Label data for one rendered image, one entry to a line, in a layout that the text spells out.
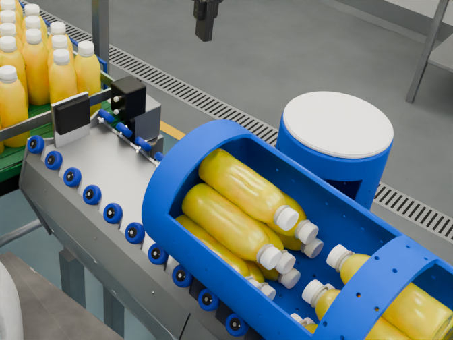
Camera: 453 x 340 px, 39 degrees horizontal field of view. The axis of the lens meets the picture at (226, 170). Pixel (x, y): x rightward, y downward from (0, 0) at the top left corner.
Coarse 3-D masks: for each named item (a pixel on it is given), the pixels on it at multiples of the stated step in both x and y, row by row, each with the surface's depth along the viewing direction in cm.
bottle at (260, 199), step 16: (208, 160) 117; (224, 160) 116; (208, 176) 117; (224, 176) 115; (240, 176) 114; (256, 176) 114; (224, 192) 115; (240, 192) 113; (256, 192) 111; (272, 192) 111; (256, 208) 111; (272, 208) 110
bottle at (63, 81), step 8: (56, 64) 157; (64, 64) 157; (72, 64) 160; (56, 72) 157; (64, 72) 157; (72, 72) 159; (56, 80) 158; (64, 80) 158; (72, 80) 159; (56, 88) 159; (64, 88) 159; (72, 88) 161; (56, 96) 161; (64, 96) 161
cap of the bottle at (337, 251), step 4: (336, 248) 104; (340, 248) 104; (344, 248) 105; (332, 252) 104; (336, 252) 104; (340, 252) 104; (328, 256) 104; (332, 256) 104; (336, 256) 104; (328, 260) 104; (332, 260) 104; (336, 260) 103; (332, 264) 104
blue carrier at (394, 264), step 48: (192, 144) 113; (240, 144) 129; (288, 192) 128; (336, 192) 109; (192, 240) 109; (336, 240) 123; (384, 240) 114; (240, 288) 104; (336, 288) 122; (384, 288) 92; (432, 288) 111; (288, 336) 99; (336, 336) 93
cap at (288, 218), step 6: (288, 210) 110; (294, 210) 110; (282, 216) 109; (288, 216) 109; (294, 216) 110; (282, 222) 109; (288, 222) 110; (294, 222) 111; (282, 228) 110; (288, 228) 111
